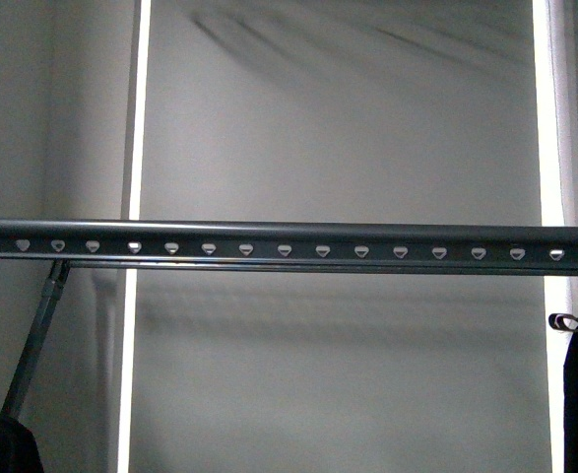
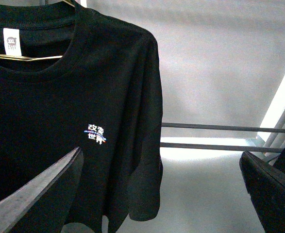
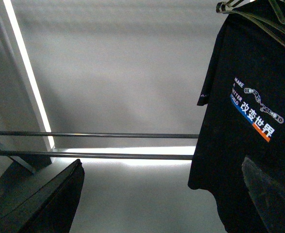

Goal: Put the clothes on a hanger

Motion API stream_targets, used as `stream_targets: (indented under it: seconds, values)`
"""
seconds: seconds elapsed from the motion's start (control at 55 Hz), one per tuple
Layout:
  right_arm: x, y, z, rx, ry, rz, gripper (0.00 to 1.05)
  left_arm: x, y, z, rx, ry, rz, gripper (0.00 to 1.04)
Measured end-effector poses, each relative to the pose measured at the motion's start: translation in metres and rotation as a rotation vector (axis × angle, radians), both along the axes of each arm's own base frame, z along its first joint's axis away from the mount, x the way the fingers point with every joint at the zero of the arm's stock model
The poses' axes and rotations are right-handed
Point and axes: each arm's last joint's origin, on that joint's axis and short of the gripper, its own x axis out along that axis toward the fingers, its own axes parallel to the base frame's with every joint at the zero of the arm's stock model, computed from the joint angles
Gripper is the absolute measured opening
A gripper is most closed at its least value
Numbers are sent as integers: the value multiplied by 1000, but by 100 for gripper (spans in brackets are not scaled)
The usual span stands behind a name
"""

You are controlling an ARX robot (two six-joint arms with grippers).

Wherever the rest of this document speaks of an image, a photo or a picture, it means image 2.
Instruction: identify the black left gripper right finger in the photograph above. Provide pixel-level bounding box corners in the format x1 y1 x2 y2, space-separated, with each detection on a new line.
239 151 285 233

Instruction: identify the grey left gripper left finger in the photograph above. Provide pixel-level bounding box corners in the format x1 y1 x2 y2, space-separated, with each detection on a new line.
0 147 81 233

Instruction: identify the wooden clothes hanger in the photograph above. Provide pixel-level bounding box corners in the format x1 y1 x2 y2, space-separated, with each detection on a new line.
0 0 87 62

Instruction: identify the black t-shirt with logo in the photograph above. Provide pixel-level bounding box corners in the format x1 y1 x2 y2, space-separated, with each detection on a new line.
0 2 163 233

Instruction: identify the grey angled frame post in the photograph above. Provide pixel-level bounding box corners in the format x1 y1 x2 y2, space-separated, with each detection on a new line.
254 84 285 166

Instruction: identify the lower grey metal rail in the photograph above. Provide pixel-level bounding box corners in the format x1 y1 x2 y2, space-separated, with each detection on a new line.
160 142 283 153

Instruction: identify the upper grey metal rail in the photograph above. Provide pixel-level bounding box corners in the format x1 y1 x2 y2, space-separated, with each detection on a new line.
162 122 285 133

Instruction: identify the grey metal rail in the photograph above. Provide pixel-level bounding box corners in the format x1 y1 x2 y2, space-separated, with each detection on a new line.
162 122 285 133
160 142 283 153

